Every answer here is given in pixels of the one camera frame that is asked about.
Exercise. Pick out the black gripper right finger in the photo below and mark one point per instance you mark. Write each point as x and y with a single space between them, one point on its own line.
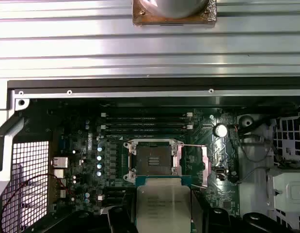
205 218

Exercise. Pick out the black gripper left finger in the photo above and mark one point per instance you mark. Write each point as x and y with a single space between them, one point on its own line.
120 221

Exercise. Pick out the thin metal locking lever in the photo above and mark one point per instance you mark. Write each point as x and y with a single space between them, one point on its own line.
199 187
129 155

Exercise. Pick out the silver green CPU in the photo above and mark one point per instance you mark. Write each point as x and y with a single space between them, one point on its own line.
162 206

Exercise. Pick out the metal socket cover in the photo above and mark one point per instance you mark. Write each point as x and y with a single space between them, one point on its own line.
205 167

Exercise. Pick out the CPU socket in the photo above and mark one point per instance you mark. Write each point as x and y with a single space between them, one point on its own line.
154 155

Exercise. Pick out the black RAM slot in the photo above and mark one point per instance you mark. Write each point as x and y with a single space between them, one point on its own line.
145 126
145 114
145 131
145 119

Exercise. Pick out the green motherboard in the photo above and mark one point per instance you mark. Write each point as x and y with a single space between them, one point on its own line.
225 194

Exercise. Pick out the silver capacitor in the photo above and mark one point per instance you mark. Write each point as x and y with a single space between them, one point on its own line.
99 158
99 173
99 148
99 166

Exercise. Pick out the metal drive cage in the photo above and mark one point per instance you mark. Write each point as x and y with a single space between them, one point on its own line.
285 194

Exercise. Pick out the silver ethernet port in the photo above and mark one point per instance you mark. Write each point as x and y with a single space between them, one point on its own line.
60 162

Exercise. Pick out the silver coin battery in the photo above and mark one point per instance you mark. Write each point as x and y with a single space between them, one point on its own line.
220 130

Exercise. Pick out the black PC case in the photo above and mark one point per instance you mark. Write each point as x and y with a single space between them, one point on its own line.
140 83

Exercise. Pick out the brown square base plate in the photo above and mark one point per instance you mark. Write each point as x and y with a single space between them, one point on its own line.
140 17

